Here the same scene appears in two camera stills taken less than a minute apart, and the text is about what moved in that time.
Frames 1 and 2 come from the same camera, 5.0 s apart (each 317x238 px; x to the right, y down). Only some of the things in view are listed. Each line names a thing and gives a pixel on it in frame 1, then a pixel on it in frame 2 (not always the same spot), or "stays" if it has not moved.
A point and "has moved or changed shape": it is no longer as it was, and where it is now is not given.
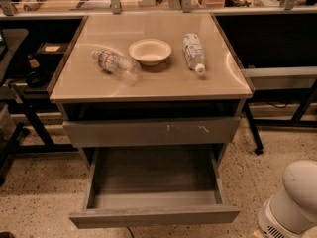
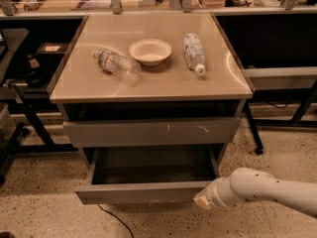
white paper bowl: x=150 y=52 stays
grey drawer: x=153 y=185 has moved or changed shape
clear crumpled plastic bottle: x=116 y=63 stays
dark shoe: x=5 y=234 stays
